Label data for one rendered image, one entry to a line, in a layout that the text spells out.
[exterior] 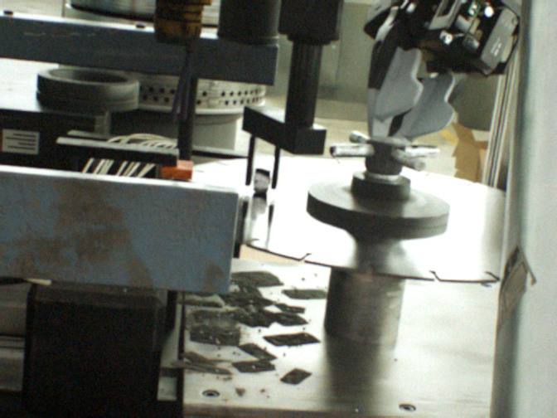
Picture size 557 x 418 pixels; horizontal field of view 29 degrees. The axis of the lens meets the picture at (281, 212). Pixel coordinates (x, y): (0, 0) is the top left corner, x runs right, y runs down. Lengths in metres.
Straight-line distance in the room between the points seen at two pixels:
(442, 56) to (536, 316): 0.60
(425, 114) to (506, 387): 0.58
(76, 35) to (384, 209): 0.36
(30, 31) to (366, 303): 0.40
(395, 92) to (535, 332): 0.56
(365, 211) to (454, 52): 0.19
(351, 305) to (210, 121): 0.71
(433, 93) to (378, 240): 0.21
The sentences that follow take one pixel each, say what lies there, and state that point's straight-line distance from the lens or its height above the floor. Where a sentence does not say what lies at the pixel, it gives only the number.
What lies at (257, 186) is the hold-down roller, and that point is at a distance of 0.82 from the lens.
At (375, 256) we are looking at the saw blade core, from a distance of 0.70.
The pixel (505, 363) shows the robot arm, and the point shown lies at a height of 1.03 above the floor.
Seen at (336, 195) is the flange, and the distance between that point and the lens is 0.80.
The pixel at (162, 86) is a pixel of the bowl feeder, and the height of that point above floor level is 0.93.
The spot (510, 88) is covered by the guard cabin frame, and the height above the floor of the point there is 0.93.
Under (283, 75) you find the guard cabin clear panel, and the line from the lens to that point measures 1.88.
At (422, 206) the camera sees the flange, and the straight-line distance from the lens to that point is 0.81.
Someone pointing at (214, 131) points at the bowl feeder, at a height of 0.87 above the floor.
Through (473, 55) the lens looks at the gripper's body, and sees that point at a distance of 0.88.
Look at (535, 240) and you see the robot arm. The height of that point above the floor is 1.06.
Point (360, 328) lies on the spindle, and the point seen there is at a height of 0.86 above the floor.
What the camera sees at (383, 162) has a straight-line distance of 0.80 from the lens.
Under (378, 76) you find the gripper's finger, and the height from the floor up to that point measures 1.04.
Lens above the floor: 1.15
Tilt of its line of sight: 15 degrees down
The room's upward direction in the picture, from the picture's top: 7 degrees clockwise
